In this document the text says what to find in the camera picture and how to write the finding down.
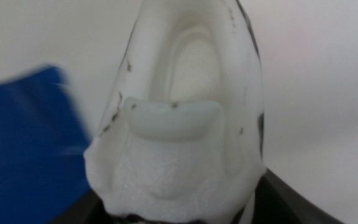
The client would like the blue mat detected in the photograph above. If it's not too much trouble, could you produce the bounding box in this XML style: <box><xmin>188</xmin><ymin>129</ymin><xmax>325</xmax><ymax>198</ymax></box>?
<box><xmin>0</xmin><ymin>64</ymin><xmax>93</xmax><ymax>224</ymax></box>

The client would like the white shoe with black marks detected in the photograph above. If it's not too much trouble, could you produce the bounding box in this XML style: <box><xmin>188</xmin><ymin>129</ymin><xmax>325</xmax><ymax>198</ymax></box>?
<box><xmin>83</xmin><ymin>0</ymin><xmax>267</xmax><ymax>224</ymax></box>

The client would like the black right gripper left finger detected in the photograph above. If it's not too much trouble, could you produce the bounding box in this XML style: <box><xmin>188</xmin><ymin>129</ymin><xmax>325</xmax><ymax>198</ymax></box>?
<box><xmin>47</xmin><ymin>189</ymin><xmax>114</xmax><ymax>224</ymax></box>

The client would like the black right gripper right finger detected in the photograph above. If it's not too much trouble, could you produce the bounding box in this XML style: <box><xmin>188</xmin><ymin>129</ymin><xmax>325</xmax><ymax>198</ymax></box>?
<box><xmin>231</xmin><ymin>167</ymin><xmax>345</xmax><ymax>224</ymax></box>

